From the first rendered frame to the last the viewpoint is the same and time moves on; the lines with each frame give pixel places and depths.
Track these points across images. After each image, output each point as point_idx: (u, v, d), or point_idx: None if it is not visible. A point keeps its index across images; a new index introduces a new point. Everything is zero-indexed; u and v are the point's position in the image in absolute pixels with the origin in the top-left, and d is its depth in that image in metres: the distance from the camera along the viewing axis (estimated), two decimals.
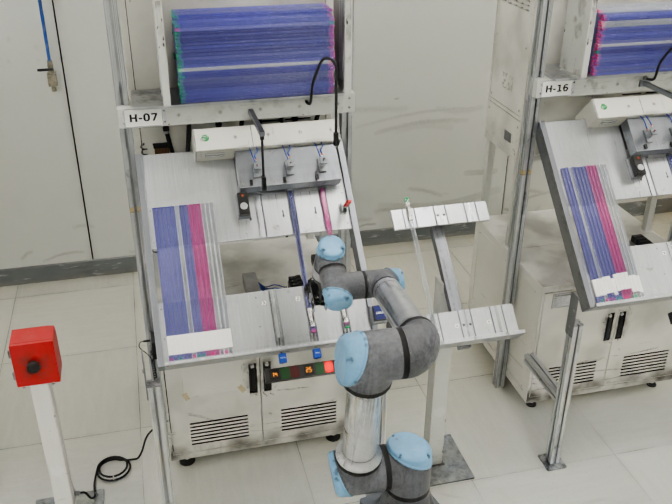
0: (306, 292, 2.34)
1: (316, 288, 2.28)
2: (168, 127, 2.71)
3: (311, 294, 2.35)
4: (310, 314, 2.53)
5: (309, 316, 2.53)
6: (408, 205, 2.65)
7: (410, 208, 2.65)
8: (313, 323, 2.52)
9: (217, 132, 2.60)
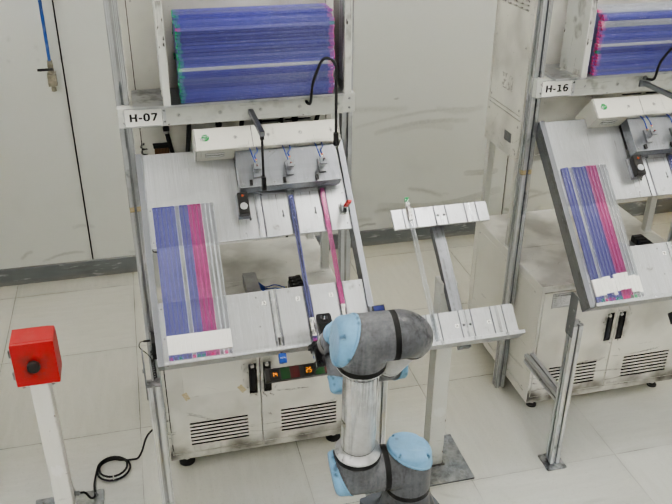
0: (310, 350, 2.39)
1: (320, 353, 2.34)
2: (168, 127, 2.71)
3: None
4: (312, 323, 2.52)
5: (311, 325, 2.52)
6: (408, 205, 2.65)
7: (410, 208, 2.65)
8: (315, 332, 2.51)
9: (217, 132, 2.60)
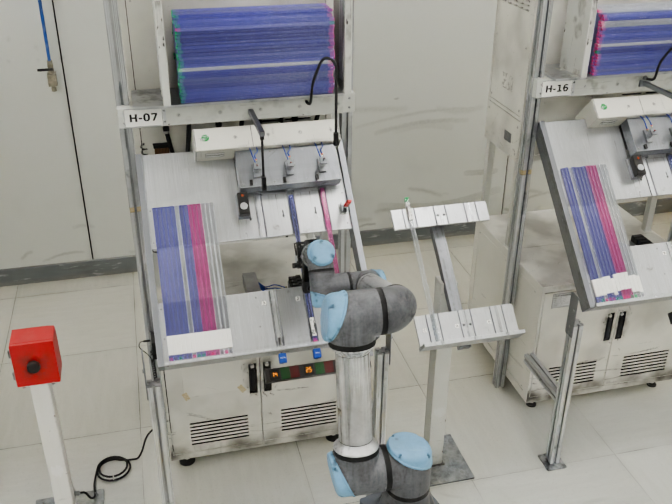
0: None
1: None
2: (168, 127, 2.71)
3: None
4: (312, 323, 2.52)
5: (311, 325, 2.52)
6: (408, 205, 2.65)
7: (410, 208, 2.65)
8: (315, 332, 2.51)
9: (217, 132, 2.60)
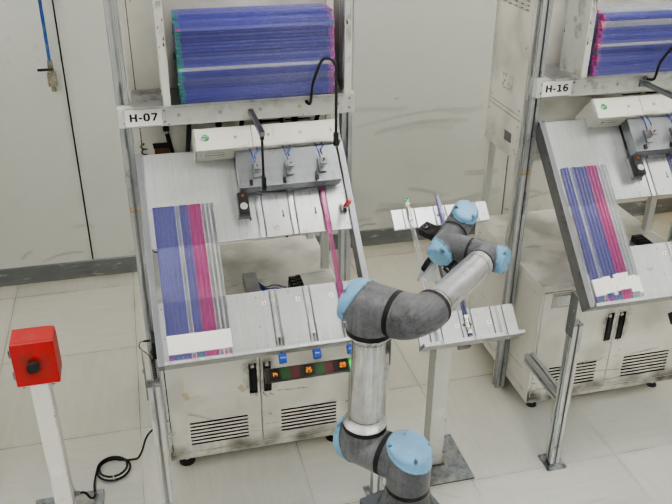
0: (430, 261, 2.41)
1: None
2: (168, 127, 2.71)
3: (432, 263, 2.42)
4: (467, 321, 2.54)
5: (466, 322, 2.54)
6: (408, 205, 2.65)
7: (410, 208, 2.65)
8: (470, 329, 2.53)
9: (217, 132, 2.60)
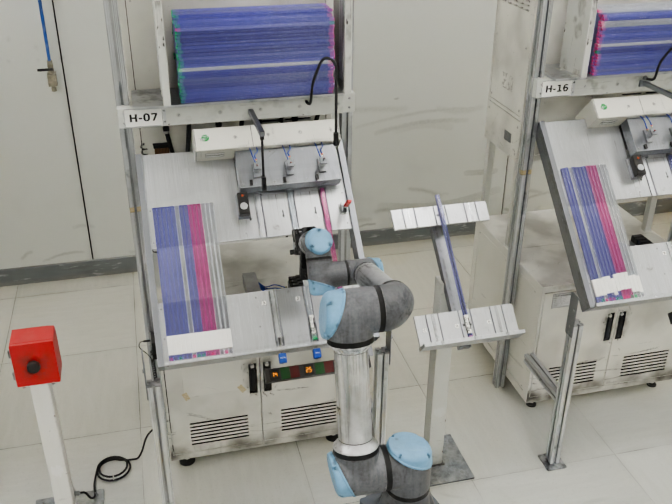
0: None
1: None
2: (168, 127, 2.71)
3: None
4: (467, 321, 2.54)
5: (466, 322, 2.54)
6: (313, 330, 2.51)
7: (311, 327, 2.51)
8: (470, 329, 2.53)
9: (217, 132, 2.60)
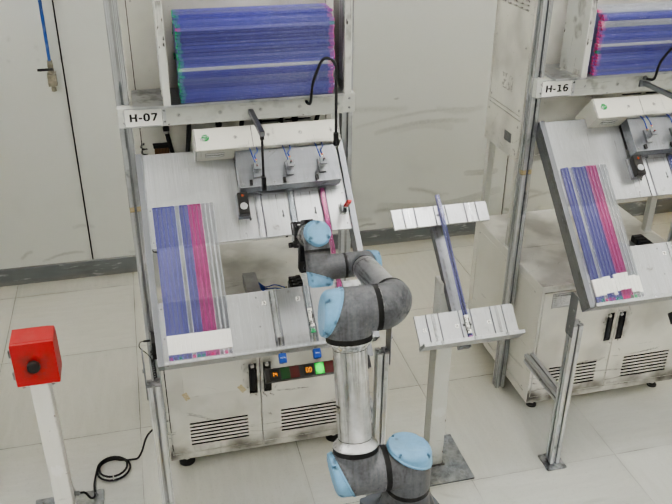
0: None
1: None
2: (168, 127, 2.71)
3: None
4: (467, 321, 2.54)
5: (466, 322, 2.54)
6: (311, 323, 2.52)
7: (309, 320, 2.52)
8: (470, 329, 2.53)
9: (217, 132, 2.60)
